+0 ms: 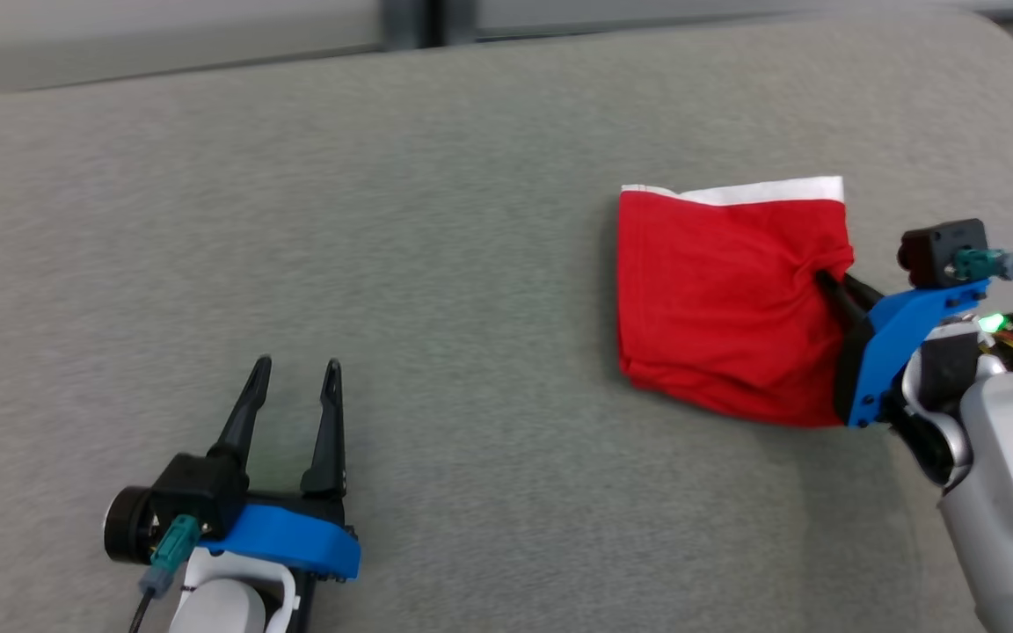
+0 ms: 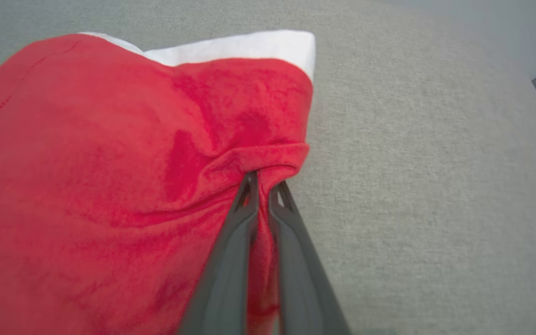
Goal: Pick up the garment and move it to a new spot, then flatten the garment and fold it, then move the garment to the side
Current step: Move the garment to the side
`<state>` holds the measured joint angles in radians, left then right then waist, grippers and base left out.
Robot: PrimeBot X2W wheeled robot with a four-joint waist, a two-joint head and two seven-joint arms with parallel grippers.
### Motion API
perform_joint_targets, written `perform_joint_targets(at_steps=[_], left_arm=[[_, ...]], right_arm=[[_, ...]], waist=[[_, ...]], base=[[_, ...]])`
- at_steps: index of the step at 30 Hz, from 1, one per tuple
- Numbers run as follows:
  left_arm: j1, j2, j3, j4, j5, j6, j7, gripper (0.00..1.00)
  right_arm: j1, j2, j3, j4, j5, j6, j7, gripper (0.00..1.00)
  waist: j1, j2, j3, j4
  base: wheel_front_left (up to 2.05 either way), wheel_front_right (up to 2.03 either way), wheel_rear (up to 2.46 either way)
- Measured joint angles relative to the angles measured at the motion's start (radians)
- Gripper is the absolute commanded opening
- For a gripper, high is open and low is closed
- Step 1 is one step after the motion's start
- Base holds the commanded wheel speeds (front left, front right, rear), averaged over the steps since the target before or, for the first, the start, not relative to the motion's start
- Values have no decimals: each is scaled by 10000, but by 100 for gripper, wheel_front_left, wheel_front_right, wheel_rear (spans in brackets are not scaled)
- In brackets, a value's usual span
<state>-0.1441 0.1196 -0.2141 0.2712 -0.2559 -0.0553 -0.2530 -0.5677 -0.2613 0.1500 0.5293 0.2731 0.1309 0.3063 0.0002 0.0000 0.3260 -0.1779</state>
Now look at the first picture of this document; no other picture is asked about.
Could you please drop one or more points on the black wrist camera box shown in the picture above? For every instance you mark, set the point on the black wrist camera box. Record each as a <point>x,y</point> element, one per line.
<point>937,251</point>
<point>199,488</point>

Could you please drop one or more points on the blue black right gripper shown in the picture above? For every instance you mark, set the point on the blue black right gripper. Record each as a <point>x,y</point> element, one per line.
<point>893,334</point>

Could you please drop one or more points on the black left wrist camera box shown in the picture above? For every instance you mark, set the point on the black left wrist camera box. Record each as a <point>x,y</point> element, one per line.
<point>199,488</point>

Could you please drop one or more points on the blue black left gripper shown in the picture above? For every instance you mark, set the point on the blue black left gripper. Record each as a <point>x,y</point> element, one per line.
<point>295,541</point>

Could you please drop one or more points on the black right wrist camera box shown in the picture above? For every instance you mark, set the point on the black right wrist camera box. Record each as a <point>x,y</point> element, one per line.
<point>937,251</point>

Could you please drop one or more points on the red shorts white side stripe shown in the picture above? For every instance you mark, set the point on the red shorts white side stripe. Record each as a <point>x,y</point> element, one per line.
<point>717,299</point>

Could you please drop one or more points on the grey partition post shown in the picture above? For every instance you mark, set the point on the grey partition post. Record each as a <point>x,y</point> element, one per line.
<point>427,19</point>

